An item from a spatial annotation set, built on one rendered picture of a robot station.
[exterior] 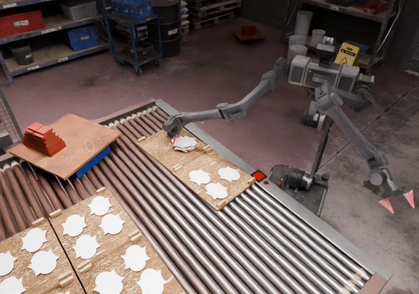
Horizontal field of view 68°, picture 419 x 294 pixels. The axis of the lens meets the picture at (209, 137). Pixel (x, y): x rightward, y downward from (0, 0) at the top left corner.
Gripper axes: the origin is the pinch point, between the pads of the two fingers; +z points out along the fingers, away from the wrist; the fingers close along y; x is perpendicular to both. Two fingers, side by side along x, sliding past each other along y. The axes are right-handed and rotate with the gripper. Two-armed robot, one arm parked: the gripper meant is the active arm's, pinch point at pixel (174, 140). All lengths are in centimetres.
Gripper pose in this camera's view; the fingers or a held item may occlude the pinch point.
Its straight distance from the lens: 219.6
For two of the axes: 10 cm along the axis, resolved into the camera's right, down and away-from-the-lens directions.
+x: 9.4, 2.4, -2.6
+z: -0.2, 7.8, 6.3
